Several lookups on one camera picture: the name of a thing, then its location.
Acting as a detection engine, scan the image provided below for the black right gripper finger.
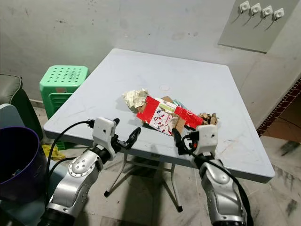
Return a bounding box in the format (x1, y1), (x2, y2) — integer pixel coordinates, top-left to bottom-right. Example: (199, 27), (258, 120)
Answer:
(171, 128), (184, 155)
(175, 128), (188, 153)

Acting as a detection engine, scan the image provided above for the purple rubbish bin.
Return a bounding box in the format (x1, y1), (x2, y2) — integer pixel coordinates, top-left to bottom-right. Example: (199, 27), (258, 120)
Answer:
(0, 126), (40, 204)

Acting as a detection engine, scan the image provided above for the red plastic wrapper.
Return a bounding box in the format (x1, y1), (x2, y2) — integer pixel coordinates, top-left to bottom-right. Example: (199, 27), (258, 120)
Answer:
(174, 106), (204, 130)

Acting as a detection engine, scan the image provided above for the red white carton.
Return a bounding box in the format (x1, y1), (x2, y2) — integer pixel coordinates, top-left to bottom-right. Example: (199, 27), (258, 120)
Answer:
(136, 96), (187, 137)

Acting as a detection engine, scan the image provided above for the crumpled brown paper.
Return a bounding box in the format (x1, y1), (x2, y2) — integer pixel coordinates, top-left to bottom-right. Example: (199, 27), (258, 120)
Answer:
(198, 112), (219, 126)

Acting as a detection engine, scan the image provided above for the crumpled white paper ball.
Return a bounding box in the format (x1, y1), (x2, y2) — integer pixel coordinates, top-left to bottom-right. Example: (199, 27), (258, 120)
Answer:
(122, 89), (149, 113)

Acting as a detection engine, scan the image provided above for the green white packet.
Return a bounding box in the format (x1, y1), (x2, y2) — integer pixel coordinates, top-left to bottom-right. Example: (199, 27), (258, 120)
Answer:
(171, 98), (187, 108)

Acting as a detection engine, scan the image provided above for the yellow rag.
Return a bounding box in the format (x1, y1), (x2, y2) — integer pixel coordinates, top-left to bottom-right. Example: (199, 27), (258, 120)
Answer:
(42, 143), (66, 161)

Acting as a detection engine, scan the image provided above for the white folding table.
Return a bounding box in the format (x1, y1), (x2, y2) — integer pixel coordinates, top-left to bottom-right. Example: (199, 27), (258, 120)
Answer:
(43, 48), (276, 213)

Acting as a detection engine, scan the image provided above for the green plastic stool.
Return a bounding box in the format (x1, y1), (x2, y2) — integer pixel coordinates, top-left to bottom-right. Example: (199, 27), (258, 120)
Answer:
(39, 65), (89, 119)

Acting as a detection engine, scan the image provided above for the dark grey armchair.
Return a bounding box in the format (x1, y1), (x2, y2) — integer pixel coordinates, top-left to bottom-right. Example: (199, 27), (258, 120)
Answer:
(0, 74), (44, 140)

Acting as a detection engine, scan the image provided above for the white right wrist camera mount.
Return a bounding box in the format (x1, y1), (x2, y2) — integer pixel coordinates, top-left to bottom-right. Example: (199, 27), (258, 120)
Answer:
(193, 124), (219, 156)

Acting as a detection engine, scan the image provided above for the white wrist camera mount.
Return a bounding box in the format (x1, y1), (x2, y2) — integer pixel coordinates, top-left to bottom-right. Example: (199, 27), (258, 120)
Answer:
(92, 117), (119, 150)
(193, 124), (219, 156)

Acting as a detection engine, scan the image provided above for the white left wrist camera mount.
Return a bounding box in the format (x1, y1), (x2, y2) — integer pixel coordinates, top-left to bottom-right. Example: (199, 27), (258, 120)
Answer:
(92, 117), (119, 150)

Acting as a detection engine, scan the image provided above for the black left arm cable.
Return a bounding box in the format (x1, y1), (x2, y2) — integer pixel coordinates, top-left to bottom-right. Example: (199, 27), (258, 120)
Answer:
(45, 119), (96, 204)

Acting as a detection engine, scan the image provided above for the grey wall hook panel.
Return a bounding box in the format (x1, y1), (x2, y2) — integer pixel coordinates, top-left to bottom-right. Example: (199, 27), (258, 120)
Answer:
(218, 0), (288, 54)

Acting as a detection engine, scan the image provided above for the white wall hook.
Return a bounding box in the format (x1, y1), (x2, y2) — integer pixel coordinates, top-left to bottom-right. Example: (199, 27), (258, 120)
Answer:
(242, 3), (262, 26)
(265, 8), (285, 32)
(253, 5), (274, 29)
(231, 0), (251, 23)

